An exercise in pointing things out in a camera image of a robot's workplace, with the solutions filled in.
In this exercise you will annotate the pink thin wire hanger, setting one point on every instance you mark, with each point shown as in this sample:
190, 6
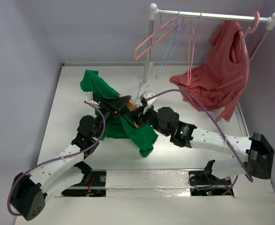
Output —
191, 46

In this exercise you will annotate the wooden clothes hanger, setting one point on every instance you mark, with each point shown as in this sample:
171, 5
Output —
132, 107

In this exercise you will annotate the red t shirt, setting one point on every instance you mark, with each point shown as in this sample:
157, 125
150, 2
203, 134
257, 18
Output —
219, 82

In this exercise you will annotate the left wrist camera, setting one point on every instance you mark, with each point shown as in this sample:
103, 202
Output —
89, 98

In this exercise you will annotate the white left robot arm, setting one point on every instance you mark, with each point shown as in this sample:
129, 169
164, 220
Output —
31, 190

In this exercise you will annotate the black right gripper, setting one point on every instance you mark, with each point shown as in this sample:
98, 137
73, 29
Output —
141, 116

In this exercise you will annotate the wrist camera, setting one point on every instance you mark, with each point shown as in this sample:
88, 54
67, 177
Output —
89, 98
147, 99

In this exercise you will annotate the pink thick plastic hanger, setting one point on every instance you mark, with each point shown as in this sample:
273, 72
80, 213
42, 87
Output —
155, 36

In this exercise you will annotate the light blue wire hanger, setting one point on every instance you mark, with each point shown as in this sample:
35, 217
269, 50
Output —
178, 33

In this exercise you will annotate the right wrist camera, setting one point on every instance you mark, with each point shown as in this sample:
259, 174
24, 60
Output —
147, 99

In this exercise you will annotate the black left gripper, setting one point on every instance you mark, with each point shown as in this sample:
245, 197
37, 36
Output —
119, 103

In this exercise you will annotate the green t shirt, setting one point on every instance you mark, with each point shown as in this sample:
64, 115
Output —
122, 128

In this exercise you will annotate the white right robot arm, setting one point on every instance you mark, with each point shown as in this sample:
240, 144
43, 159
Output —
248, 155

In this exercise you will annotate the white clothes rack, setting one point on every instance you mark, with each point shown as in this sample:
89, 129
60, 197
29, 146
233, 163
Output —
269, 21

